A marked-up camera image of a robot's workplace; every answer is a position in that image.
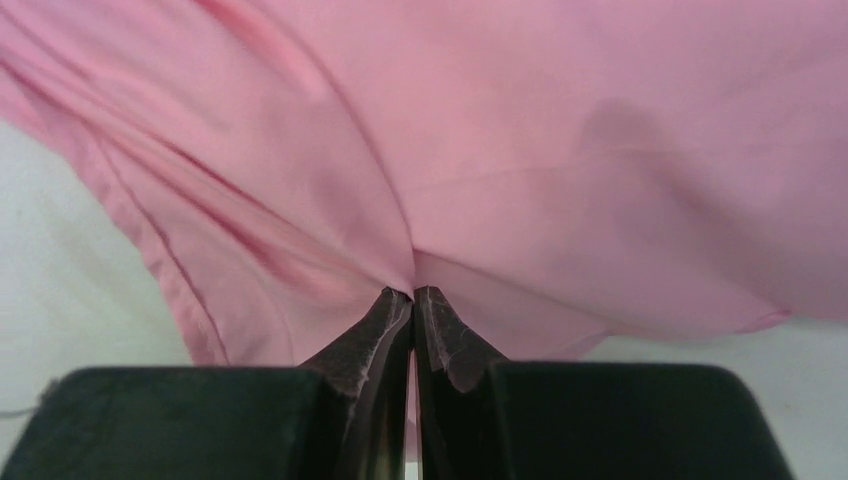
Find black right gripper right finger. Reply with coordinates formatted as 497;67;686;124
413;286;792;479

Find pink pillowcase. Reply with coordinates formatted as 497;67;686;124
1;1;847;365

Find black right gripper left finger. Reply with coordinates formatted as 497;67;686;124
1;289;412;479

